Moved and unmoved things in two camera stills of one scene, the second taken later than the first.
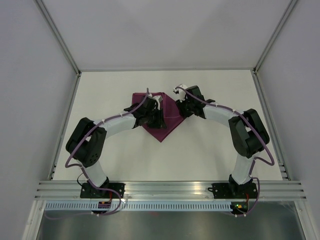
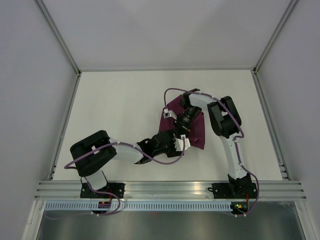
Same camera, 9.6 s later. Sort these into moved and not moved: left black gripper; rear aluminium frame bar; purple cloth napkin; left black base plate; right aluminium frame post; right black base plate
Moved: purple cloth napkin; left black gripper
Not moved: right aluminium frame post; rear aluminium frame bar; right black base plate; left black base plate
